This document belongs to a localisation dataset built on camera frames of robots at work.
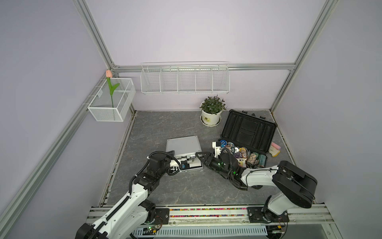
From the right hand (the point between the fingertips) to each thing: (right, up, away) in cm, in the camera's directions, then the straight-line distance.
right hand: (196, 155), depth 79 cm
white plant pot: (+11, +20, +26) cm, 35 cm away
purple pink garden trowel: (+52, +3, +18) cm, 55 cm away
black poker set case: (+35, +12, +20) cm, 43 cm away
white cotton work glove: (+51, -1, +17) cm, 54 cm away
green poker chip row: (+39, -4, +8) cm, 40 cm away
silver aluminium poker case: (-6, +3, +4) cm, 8 cm away
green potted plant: (+12, +30, +20) cm, 38 cm away
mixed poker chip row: (+33, -4, +8) cm, 34 cm away
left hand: (-14, +1, +4) cm, 14 cm away
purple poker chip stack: (+27, -2, +10) cm, 29 cm away
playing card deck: (+27, -6, +8) cm, 29 cm away
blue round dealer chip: (+17, +5, +15) cm, 24 cm away
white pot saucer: (+11, +16, +32) cm, 37 cm away
